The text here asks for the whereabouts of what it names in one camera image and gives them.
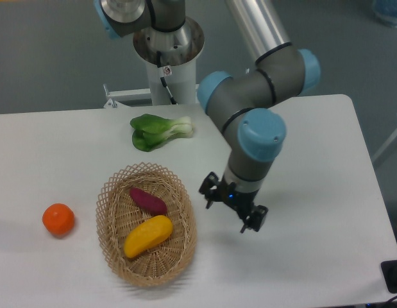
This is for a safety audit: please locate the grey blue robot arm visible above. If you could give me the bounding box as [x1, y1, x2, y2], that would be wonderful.
[94, 1, 321, 231]

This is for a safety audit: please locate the woven wicker basket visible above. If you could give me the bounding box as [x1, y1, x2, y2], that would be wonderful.
[96, 162, 197, 287]

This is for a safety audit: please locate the orange tangerine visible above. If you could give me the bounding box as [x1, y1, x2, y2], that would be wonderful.
[42, 203, 75, 237]

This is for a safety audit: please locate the yellow mango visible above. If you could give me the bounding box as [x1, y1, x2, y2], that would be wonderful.
[124, 215, 173, 258]

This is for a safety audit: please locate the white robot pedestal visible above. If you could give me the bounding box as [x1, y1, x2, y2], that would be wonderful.
[103, 17, 205, 108]

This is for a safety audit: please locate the purple sweet potato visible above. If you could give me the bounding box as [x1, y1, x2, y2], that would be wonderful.
[129, 187, 167, 216]

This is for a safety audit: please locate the green bok choy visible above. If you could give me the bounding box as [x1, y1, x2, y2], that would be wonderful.
[130, 114, 194, 152]

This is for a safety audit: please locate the black device at edge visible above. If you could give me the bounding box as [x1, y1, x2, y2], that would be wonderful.
[381, 260, 397, 294]

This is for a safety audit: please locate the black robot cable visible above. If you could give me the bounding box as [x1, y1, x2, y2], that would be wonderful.
[156, 50, 179, 105]

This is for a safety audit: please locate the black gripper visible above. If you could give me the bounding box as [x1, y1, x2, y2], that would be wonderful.
[199, 172, 269, 233]

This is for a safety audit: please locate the blue bag in corner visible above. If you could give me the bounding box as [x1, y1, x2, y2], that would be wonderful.
[371, 0, 397, 28]

